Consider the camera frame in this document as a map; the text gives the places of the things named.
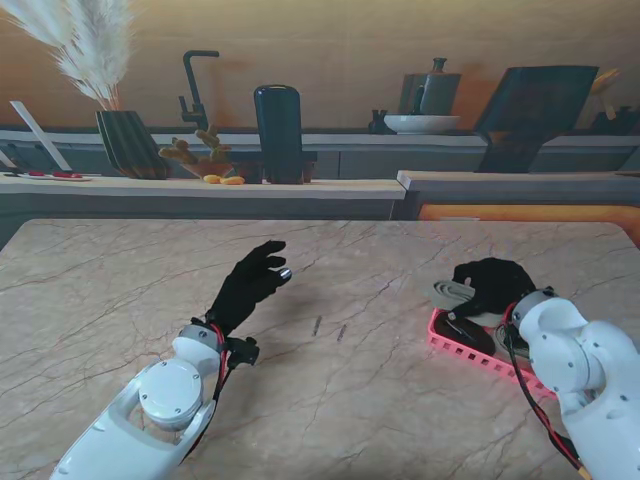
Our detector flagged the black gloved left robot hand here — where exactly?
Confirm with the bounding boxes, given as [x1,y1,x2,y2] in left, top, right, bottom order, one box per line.
[204,240,293,337]

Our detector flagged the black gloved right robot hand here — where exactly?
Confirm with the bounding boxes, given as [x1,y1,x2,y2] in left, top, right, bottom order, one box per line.
[448,257,537,321]

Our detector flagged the dark brown woven belt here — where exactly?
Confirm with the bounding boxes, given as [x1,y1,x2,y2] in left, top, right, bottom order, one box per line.
[433,317,497,357]

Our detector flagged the pink plastic storage basket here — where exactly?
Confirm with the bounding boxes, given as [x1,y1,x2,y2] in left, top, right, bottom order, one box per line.
[428,307,559,400]

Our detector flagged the yellow lemons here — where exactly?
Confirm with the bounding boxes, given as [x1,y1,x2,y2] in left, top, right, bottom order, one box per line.
[201,173,247,187]

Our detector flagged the green cactus plant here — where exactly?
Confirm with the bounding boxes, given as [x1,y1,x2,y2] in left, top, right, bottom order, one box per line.
[157,123,234,179]

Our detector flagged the tall black appliance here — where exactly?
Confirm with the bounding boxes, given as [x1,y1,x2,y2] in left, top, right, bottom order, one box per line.
[227,84,319,185]

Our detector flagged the dark angular stand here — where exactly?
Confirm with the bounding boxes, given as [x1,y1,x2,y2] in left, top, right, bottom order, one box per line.
[472,65,600,174]

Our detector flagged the white speckled bowl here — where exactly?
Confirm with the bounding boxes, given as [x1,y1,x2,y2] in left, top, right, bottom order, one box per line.
[382,114,462,136]

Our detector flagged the dark ribbed vase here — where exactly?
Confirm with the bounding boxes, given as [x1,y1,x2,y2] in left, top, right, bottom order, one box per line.
[94,110,174,181]

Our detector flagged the grey lidded pot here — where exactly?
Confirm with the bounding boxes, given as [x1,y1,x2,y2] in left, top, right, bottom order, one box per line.
[398,57,463,118]

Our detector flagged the small dark container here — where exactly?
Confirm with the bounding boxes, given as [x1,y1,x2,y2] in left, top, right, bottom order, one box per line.
[592,105,640,135]

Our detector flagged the black kitchen faucet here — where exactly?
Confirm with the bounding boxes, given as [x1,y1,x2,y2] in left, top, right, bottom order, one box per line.
[178,50,221,133]

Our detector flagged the plate with red food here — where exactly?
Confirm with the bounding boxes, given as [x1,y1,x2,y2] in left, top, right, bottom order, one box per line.
[16,170,94,183]

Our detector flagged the yellow wooden utensil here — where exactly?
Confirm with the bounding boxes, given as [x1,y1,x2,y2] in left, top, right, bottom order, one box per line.
[589,68,624,120]

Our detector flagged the white leaning board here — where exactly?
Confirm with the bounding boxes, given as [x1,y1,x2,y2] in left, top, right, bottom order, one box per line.
[8,100,73,172]

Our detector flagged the white pampas grass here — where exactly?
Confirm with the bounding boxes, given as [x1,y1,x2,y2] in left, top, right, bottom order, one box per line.
[0,0,139,113]

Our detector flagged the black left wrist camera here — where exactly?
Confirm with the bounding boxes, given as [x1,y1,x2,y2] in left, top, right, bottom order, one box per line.
[225,337,261,369]

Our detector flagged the red black cable bundle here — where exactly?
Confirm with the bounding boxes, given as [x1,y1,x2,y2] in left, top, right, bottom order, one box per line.
[502,302,591,476]
[179,322,236,464]

